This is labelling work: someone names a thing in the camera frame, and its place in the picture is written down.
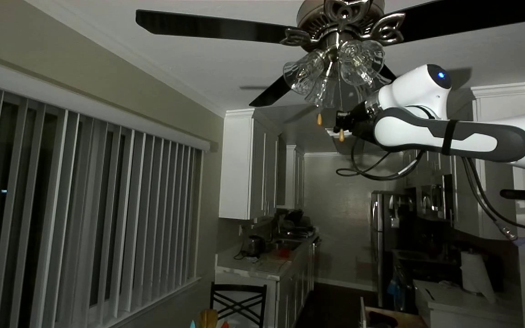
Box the white vertical window blinds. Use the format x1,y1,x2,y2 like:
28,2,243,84
0,68,209,328

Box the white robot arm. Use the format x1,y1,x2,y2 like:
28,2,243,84
327,64,525,170

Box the glass fan light shades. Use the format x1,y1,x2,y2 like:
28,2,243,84
285,40,387,111

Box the white kitchen counter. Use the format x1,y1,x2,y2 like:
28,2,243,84
216,241,316,328

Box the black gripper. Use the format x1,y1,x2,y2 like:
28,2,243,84
334,104,374,142

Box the black metal chair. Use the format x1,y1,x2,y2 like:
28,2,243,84
210,283,267,328

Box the dark ceiling fan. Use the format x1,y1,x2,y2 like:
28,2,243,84
136,0,525,110

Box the white upper kitchen cabinets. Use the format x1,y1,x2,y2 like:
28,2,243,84
219,108,303,221

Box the stainless steel refrigerator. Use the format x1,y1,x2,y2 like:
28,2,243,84
369,188,449,308

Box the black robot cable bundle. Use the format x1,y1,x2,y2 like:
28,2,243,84
334,130,525,243

